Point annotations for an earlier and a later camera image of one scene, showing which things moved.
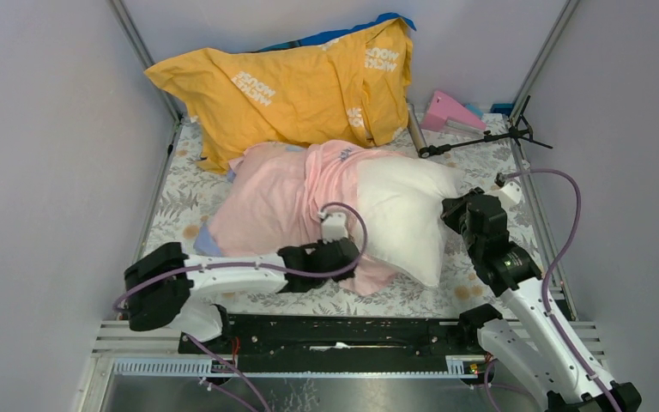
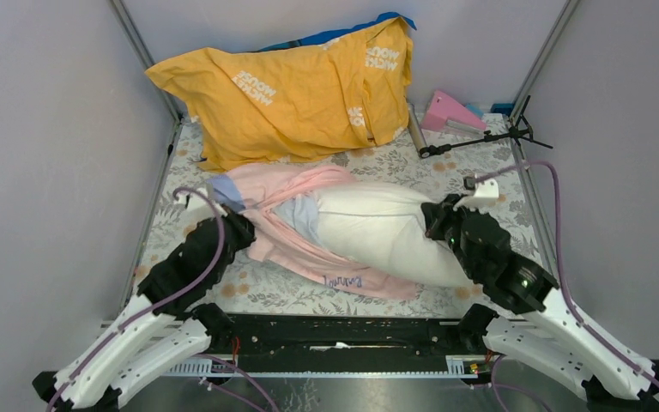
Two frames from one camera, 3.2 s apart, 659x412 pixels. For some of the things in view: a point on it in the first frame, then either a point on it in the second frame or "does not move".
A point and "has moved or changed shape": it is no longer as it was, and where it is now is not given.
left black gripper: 319,243 to 244,228
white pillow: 402,202 has moved or changed shape
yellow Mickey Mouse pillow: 351,87 does not move
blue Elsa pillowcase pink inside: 272,197 has moved or changed shape
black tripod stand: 519,131 does not move
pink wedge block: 442,107 does not move
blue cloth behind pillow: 381,21 does not move
